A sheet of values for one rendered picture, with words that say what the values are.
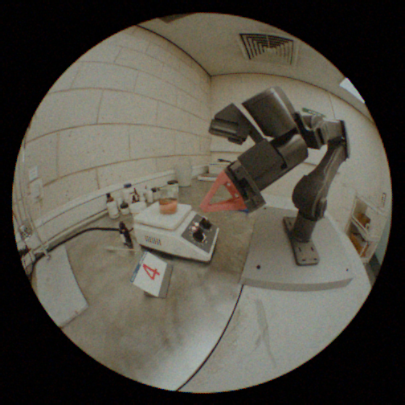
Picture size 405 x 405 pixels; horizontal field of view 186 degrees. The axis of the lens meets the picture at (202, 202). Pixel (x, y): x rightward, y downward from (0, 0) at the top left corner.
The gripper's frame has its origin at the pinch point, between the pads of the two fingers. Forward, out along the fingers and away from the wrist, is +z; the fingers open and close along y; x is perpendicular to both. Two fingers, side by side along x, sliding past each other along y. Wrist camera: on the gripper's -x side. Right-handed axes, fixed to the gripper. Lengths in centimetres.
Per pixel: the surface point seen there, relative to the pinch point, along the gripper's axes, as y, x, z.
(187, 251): 0.9, 5.9, 9.5
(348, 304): 17.5, 34.6, -20.7
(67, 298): 28.1, -4.4, 25.6
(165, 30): -34, -136, -56
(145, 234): 0.9, -2.6, 16.4
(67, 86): 12, -83, 12
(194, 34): -54, -123, -72
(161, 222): -0.5, -2.4, 10.7
